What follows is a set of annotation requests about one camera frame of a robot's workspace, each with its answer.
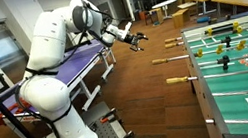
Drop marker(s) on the yellow goalkeeper rod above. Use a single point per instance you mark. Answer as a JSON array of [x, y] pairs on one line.
[[170, 40]]

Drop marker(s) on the five yellow players rod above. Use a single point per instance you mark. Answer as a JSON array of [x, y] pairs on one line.
[[160, 61]]

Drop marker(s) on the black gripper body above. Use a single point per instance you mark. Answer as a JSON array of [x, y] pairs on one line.
[[131, 39]]

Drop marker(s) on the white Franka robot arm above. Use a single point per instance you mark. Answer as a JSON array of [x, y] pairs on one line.
[[45, 41]]

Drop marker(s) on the five black players rod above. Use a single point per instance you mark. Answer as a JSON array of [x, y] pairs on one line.
[[225, 61]]

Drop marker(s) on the white round table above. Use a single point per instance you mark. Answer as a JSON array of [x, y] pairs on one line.
[[165, 3]]

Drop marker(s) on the wooden foosball table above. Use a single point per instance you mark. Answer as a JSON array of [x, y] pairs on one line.
[[238, 104]]

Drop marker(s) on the small wooden cabinet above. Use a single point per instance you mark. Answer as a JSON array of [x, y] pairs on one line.
[[155, 15]]

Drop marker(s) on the purple folding table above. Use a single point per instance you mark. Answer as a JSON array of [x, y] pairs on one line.
[[76, 65]]

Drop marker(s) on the wooden cube stool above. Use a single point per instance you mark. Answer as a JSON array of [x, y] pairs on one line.
[[181, 18]]

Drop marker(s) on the red bar clamp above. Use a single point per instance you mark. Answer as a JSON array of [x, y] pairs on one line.
[[23, 104], [0, 118]]

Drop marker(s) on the two yellow players rod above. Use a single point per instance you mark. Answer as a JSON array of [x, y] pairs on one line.
[[170, 45]]

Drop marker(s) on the three black players rod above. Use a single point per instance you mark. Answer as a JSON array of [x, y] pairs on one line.
[[226, 41]]

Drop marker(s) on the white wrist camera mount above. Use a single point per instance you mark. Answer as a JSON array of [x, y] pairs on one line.
[[128, 27]]

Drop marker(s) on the three yellow players rod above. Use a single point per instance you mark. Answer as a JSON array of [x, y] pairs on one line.
[[177, 80]]

